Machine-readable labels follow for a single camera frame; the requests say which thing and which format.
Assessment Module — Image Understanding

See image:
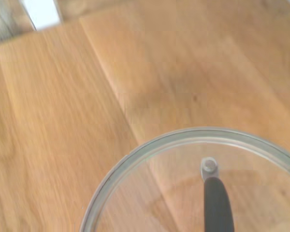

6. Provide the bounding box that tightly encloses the glass pot lid black handle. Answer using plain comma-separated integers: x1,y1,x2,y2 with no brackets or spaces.
78,126,290,232

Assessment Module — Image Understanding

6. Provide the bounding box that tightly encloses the white kitchen stove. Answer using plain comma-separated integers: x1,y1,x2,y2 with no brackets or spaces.
21,0,64,32

